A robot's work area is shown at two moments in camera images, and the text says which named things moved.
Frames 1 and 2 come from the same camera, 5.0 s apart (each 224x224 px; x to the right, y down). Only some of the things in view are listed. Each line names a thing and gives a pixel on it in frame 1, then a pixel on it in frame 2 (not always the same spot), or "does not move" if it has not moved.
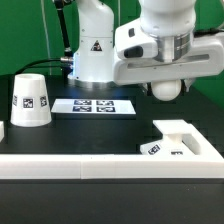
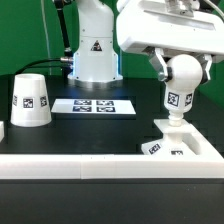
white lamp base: x=172 y=141 does not move
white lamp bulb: x=166 y=89 → x=179 y=93
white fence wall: x=208 y=164 does not move
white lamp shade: x=30 y=105 does not move
